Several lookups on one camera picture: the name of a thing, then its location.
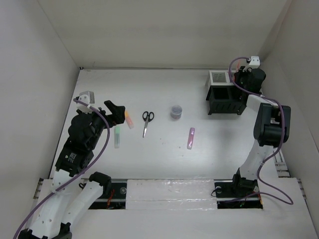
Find white organizer box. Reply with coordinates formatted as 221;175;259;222
205;70;233;88

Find aluminium rail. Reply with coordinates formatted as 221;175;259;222
249;65;290;177

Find orange highlighter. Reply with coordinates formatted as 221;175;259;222
125;111;134;129

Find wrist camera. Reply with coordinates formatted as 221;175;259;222
75;91;95;114
245;56;260;71

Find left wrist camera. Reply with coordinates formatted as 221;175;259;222
75;91;95;114

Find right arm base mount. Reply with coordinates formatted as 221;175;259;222
211;180;263;209

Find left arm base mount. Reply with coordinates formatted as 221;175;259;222
78;172;127;210

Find green highlighter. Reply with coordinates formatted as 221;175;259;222
114;126;120;148

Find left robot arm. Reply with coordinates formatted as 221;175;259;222
14;97;126;239

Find jar of paper clips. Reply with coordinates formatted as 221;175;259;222
170;105;182;120

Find purple highlighter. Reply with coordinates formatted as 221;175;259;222
187;127;195;150

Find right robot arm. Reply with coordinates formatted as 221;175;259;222
230;66;291;197

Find black organizer box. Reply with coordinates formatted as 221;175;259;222
206;86;248;115

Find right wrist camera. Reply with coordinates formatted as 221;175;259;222
245;56;260;71

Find black handled scissors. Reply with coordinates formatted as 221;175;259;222
142;111;155;138

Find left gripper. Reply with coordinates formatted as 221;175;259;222
79;100;125;148

